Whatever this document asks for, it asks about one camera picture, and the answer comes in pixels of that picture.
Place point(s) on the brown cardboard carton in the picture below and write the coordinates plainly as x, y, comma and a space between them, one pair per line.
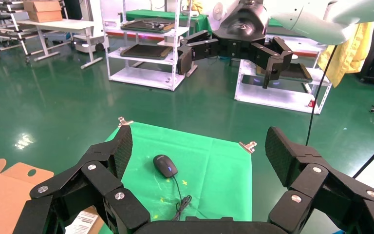
46, 16
41, 5

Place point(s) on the yellow hanging cloth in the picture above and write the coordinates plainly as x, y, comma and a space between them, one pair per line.
348, 55

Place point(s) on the grey metal wheeled rack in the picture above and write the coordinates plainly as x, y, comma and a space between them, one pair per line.
16, 32

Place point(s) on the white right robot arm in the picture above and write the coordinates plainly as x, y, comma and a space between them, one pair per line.
319, 19

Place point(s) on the green table cloth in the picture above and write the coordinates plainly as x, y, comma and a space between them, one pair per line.
212, 181

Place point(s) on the small red object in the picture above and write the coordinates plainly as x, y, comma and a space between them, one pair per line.
311, 103

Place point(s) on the low white shelf rack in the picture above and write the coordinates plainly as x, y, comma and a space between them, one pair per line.
271, 95

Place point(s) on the tall white shelf rack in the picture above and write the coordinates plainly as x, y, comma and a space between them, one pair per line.
142, 76

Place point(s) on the white printed paper sheet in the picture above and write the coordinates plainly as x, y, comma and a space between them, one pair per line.
82, 223

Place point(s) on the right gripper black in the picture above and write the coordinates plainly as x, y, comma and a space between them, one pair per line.
242, 29

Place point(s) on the brown cardboard mailer box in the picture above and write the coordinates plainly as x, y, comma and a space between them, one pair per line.
3, 193

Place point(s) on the silver binder clip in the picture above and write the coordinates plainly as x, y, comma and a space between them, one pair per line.
124, 121
248, 147

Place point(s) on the white round fan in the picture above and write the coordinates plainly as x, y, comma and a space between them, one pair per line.
217, 11

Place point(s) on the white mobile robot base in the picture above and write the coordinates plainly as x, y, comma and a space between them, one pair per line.
85, 43

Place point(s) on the white work table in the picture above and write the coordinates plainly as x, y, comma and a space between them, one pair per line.
61, 25

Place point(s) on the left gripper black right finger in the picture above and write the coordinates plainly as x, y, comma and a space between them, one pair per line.
316, 181

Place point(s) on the dark flat tray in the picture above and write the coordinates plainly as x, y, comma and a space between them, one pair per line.
146, 51
146, 25
295, 72

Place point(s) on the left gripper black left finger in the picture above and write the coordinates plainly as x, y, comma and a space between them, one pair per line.
90, 181

